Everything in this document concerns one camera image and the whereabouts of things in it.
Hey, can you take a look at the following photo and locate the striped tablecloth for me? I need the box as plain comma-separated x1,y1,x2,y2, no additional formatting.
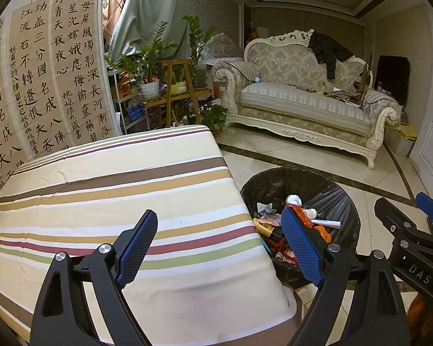
0,124,304,346

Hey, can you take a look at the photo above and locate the black rectangular case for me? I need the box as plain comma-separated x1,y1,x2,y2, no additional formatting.
376,55,410,106

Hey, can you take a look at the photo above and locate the ornate cream sofa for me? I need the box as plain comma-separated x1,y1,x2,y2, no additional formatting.
211,29,403,169

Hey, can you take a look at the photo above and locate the ornate cream armchair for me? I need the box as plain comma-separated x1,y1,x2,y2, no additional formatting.
201,33,246,80

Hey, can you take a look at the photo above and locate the grey-green curtain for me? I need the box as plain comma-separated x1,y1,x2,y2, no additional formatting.
104,0,199,62

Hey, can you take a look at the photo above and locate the white metal shelf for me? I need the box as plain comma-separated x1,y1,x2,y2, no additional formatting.
106,68,147,136

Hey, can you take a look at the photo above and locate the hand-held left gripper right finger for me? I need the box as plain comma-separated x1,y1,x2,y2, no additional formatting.
281,206,408,346

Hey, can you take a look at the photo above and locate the long white paper packet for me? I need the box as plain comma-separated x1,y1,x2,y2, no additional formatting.
310,219,342,229

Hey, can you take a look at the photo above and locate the crinkled orange wrapper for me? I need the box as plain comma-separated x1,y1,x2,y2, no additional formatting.
312,225,333,243

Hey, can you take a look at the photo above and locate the black jacket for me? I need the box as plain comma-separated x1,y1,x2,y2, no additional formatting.
308,31,356,80

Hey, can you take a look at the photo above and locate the trash bin with black bag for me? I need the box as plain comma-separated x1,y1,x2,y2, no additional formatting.
240,168,361,291

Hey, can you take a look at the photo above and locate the grey storage box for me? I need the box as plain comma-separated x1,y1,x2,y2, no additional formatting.
384,123,418,157

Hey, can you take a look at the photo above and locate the wooden plant stand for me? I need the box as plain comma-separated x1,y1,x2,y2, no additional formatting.
144,59,213,128

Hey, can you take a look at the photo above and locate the small leafy green plant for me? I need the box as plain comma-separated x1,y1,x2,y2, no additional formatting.
198,103,229,130

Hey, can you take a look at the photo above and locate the amber bottle with black cap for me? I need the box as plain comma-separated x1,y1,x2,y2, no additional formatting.
253,218,285,240

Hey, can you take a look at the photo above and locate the pile of assorted clutter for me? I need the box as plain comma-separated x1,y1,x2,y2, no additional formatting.
310,84,363,107

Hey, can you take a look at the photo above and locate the blue plastic crate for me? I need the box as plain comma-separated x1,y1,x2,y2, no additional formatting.
127,104,147,122

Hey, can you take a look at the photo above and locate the tall potted plant dark pot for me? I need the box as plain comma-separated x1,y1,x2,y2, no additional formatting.
180,14,215,91

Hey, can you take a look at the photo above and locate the potted plant in white pot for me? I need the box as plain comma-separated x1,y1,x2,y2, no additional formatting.
104,21,179,101

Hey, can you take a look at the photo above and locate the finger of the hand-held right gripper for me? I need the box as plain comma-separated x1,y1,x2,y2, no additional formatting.
415,192,433,225
374,198,432,247

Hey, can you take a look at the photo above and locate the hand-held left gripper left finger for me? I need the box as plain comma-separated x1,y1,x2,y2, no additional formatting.
31,209,158,346

